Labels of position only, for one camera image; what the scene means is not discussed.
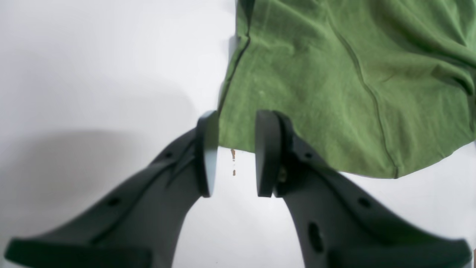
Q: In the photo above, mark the green T-shirt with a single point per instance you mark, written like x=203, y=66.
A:
x=380, y=88

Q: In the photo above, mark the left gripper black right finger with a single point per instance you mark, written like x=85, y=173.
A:
x=339, y=225

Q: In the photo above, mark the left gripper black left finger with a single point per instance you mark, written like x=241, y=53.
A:
x=138, y=224

